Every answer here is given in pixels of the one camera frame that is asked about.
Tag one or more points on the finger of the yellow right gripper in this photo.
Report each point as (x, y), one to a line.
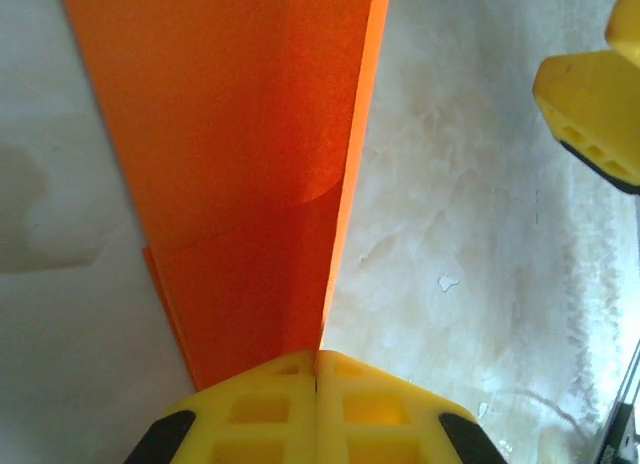
(627, 24)
(590, 99)

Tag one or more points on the orange paper sheet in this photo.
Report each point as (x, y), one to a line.
(225, 134)

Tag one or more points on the long aluminium table edge rail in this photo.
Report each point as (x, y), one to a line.
(627, 424)

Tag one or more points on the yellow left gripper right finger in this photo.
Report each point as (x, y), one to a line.
(385, 419)

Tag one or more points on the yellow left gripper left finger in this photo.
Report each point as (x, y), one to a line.
(250, 419)

